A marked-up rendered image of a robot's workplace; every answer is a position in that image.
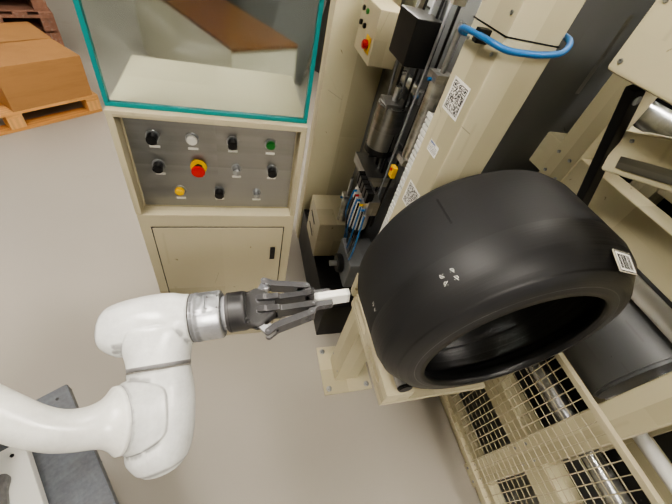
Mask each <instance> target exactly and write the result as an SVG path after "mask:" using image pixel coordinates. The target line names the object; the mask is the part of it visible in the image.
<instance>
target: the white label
mask: <svg viewBox="0 0 672 504"><path fill-rule="evenodd" d="M612 251H613V254H614V257H615V260H616V263H617V266H618V268H619V271H621V272H625V273H629V274H633V275H638V274H637V272H636V269H635V266H634V264H633V261H632V258H631V256H630V254H629V253H625V252H622V251H619V250H615V249H612Z"/></svg>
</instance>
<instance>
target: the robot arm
mask: <svg viewBox="0 0 672 504"><path fill-rule="evenodd" d="M265 291H266V292H265ZM269 291H271V292H276V293H268V292H269ZM277 292H282V293H277ZM275 300H276V301H275ZM349 300H350V292H349V289H348V288H346V289H339V290H332V291H330V289H329V288H325V289H318V290H314V288H313V287H310V284H309V283H308V282H295V281H277V280H271V279H268V278H265V277H263V278H261V284H260V285H259V287H258V288H255V289H253V290H251V291H248V292H246V291H236V292H228V293H226V294H225V295H224V294H223V292H222V291H221V290H215V291H208V292H200V293H198V292H196V293H193V294H179V293H161V294H153V295H147V296H142V297H138V298H133V299H129V300H126V301H122V302H119V303H116V304H114V305H111V306H109V307H107V308H106V309H105V310H103V311H102V313H101V314H100V315H99V317H98V319H97V322H96V325H95V332H94V338H95V343H96V345H97V347H98V348H99V349H100V350H101V351H103V352H104V353H106V354H108V355H110V356H113V357H117V358H122V357H123V360H124V364H125V369H126V381H125V382H123V383H122V384H120V385H118V386H115V387H112V388H111V389H110V390H109V391H108V393H107V394H106V396H105V397H104V398H102V399H101V400H100V401H98V402H97V403H95V404H92V405H90V406H87V407H83V408H77V409H62V408H56V407H52V406H49V405H46V404H43V403H41V402H39V401H36V400H34V399H32V398H30V397H28V396H25V395H23V394H21V393H19V392H17V391H15V390H13V389H11V388H9V387H6V386H4V385H2V384H0V444H2V445H5V446H8V447H12V448H16V449H20V450H24V451H29V452H36V453H47V454H61V453H73V452H82V451H89V450H103V451H105V452H107V453H109V454H110V455H111V456H112V457H114V458H116V457H120V456H123V457H124V464H125V467H126V468H127V469H128V471H129V472H130V473H131V474H132V475H134V476H135V477H137V478H142V479H144V480H150V479H155V478H158V477H161V476H163V475H165V474H167V473H169V472H171V471H172V470H174V469H175V468H176V467H178V466H179V465H180V464H181V462H182V461H183V459H184V458H185V457H186V455H187V454H188V452H189V449H190V446H191V443H192V439H193V433H194V426H195V385H194V378H193V374H192V367H191V364H188V363H191V351H192V345H193V343H195V342H202V341H207V340H213V339H220V338H224V337H225V336H226V335H227V330H228V331H229V332H230V333H233V332H239V331H246V330H248V329H255V330H261V331H262V332H263V333H264V334H265V335H266V339H267V340H271V339H272V338H273V337H275V336H276V335H277V334H278V333H281V332H284V331H286V330H289V329H291V328H294V327H297V326H299V325H302V324H304V323H307V322H310V321H312V320H314V319H315V313H316V311H317V310H321V309H327V308H332V307H333V304H339V303H346V302H349ZM276 311H277V312H276ZM290 315H292V316H290ZM283 316H289V317H287V318H284V319H281V320H279V321H276V322H274V323H273V324H271V323H270V322H271V321H272V320H273V319H279V318H281V317H283ZM268 323H269V324H268ZM182 364H185V365H182ZM176 365H179V366H176ZM170 366H173V367H170ZM164 367H167V368H164ZM158 368H161V369H158ZM152 369H155V370H152ZM146 370H149V371H146ZM140 371H143V372H140ZM134 372H137V373H134ZM128 373H131V374H128ZM10 484H11V476H10V475H8V474H0V504H10V501H9V487H10Z"/></svg>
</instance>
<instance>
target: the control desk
mask: <svg viewBox="0 0 672 504"><path fill-rule="evenodd" d="M104 113H105V117H106V120H107V123H108V126H109V129H110V133H111V136H112V139H113V142H114V145H115V149H116V152H117V155H118V158H119V162H120V165H121V168H122V171H123V174H124V178H125V181H126V184H127V187H128V190H129V194H130V197H131V200H132V203H133V207H134V210H135V213H136V215H137V218H138V222H139V225H140V228H141V231H142V234H143V238H144V241H145V244H146V247H147V251H148V254H149V257H150V260H151V263H152V267H153V270H154V273H155V276H156V280H157V283H158V286H159V289H160V292H161V293H179V294H193V293H196V292H198V293H200V292H208V291H215V290H221V291H222V292H223V294H224V295H225V294H226V293H228V292H236V291H246V292H248V291H251V290H253V289H255V288H258V287H259V285H260V284H261V278H263V277H265V278H268V279H271V280H277V281H285V278H286V272H287V265H288V258H289V251H290V244H291V237H292V230H293V223H294V216H295V210H296V204H297V197H298V190H299V183H300V176H301V169H302V162H303V156H304V149H305V142H306V135H307V124H305V123H293V122H282V121H271V120H260V119H249V118H238V117H226V116H215V115H204V114H193V113H182V112H170V111H159V110H148V109H137V108H126V107H115V106H105V108H104Z"/></svg>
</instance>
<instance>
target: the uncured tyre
mask: <svg viewBox="0 0 672 504"><path fill-rule="evenodd" d="M436 199H438V200H439V202H440V203H441V205H442V206H443V208H444V210H445V211H446V213H447V214H448V216H449V218H450V219H451V221H452V223H451V224H450V222H449V220H448V219H447V217H446V215H445V214H444V212H443V210H442V209H441V207H440V206H439V204H438V202H437V201H436ZM612 249H615V250H619V251H622V252H625V253H629V254H630V256H631V258H632V261H633V264H634V266H635V269H636V272H637V263H636V261H635V259H634V257H633V255H632V253H631V251H630V249H629V247H628V245H627V244H626V242H625V241H624V240H623V239H621V238H620V237H619V236H618V235H617V234H616V233H615V232H614V231H613V230H612V229H611V228H610V227H609V226H608V225H607V224H606V223H605V222H604V221H603V220H602V219H601V218H600V217H599V216H598V215H597V214H595V213H594V212H593V211H592V210H591V209H590V208H589V207H588V206H587V205H586V204H585V203H584V202H583V201H582V200H581V199H580V198H579V197H578V196H577V195H576V194H575V193H574V192H573V191H572V190H571V189H569V188H568V187H567V186H566V185H565V184H563V183H562V182H560V181H558V180H555V179H553V178H551V177H549V176H547V175H544V174H542V173H539V172H535V171H529V170H517V169H513V170H499V171H492V172H487V173H482V174H477V175H473V176H468V177H465V178H461V179H458V180H455V181H452V182H450V183H447V184H445V185H442V186H440V187H438V188H436V189H434V190H432V191H430V192H428V193H426V194H424V195H423V196H421V197H419V198H418V199H416V200H415V201H413V202H412V203H410V204H409V205H408V206H406V207H405V208H404V209H402V210H401V211H400V212H399V213H398V214H397V215H395V216H394V217H393V218H392V219H391V220H390V221H389V222H388V223H387V224H386V226H385V227H384V228H383V229H382V230H381V231H380V233H379V234H378V235H377V236H376V238H375V239H374V240H373V241H372V243H371V244H370V246H369V247H368V249H367V251H366V252H365V254H364V256H363V259H362V261H361V264H360V267H359V272H358V294H359V298H360V302H361V305H362V308H363V312H364V315H365V318H366V322H367V325H368V328H369V332H370V335H371V338H372V342H373V345H374V348H375V352H376V355H377V357H378V359H379V360H380V362H381V363H382V365H383V366H384V368H385V370H386V371H387V372H388V373H390V374H391V375H393V376H394V377H396V378H398V379H400V380H401V381H403V382H405V383H407V384H408V385H410V386H413V387H416V388H422V389H446V388H455V387H461V386H466V385H471V384H476V383H480V382H484V381H488V380H491V379H495V378H498V377H502V376H505V375H508V374H511V373H514V372H516V371H519V370H522V369H525V368H527V367H530V366H532V365H535V364H537V363H539V362H542V361H544V360H546V359H549V358H551V357H553V356H555V355H557V354H559V353H561V352H563V351H565V350H567V349H569V348H571V347H573V346H575V345H576V344H578V343H580V342H582V341H583V340H585V339H587V338H588V337H590V336H591V335H593V334H594V333H596V332H597V331H599V330H600V329H602V328H603V327H604V326H606V325H607V324H608V323H610V322H611V321H612V320H613V319H614V318H615V317H616V316H618V315H619V314H620V313H621V312H622V310H623V309H624V308H625V307H626V306H627V304H628V303H629V301H630V299H631V297H632V294H633V288H634V283H635V277H636V275H633V274H629V273H625V272H621V271H619V268H618V266H617V263H616V260H615V257H614V254H613V251H612ZM453 265H456V267H457V268H458V270H459V272H460V274H461V275H462V277H463V280H461V281H460V282H458V283H456V284H454V285H452V286H450V287H449V288H447V289H445V290H443V289H442V287H441V285H440V284H439V282H438V280H437V278H436V275H437V274H439V273H441V272H442V271H444V270H446V269H447V268H449V267H451V266H453ZM373 299H374V300H375V303H376V306H377V309H378V310H377V312H376V314H375V316H374V313H373V310H372V307H371V303H372V301H373Z"/></svg>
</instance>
